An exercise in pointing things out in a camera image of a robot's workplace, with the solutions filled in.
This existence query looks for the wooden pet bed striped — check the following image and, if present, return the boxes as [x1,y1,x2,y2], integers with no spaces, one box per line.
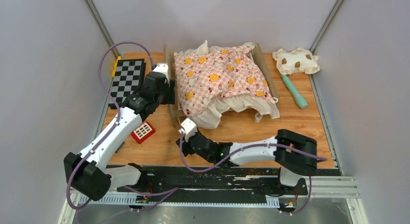
[162,42,278,129]

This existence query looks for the pink checkered duck cushion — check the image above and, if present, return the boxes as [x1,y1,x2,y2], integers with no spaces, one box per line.
[173,42,280,129]

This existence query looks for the cream pillow brown spots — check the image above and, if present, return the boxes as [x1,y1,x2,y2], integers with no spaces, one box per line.
[272,48,321,75]

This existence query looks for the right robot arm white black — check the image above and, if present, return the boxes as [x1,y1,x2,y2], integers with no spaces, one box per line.
[176,129,326,194]

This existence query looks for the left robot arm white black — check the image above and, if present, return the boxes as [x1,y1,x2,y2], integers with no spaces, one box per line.
[64,68,175,201]

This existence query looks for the black grey chessboard box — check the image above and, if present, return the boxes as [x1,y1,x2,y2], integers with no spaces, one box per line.
[109,59,146,106]

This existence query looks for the red white window brick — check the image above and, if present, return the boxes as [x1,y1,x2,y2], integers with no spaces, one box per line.
[131,121,156,144]

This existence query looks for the teal cylindrical toy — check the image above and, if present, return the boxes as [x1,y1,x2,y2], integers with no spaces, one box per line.
[280,75,308,109]

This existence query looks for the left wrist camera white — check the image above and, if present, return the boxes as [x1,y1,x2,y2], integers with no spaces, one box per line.
[152,62,170,81]

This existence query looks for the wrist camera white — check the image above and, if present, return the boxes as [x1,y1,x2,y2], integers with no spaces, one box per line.
[152,62,170,81]
[178,118,198,142]

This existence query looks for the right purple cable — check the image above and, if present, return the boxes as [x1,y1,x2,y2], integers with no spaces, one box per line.
[178,134,328,216]

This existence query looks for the purple cable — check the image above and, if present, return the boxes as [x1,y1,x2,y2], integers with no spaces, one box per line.
[178,134,328,216]
[65,41,180,212]

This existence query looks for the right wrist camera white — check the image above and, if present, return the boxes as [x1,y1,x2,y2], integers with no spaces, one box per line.
[178,118,198,142]

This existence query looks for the yellow clip on frame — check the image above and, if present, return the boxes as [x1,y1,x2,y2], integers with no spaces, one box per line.
[111,56,122,78]

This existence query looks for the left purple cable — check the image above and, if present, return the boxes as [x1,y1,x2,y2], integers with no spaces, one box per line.
[65,41,180,212]

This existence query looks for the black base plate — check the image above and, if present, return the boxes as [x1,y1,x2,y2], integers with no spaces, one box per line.
[87,164,318,205]

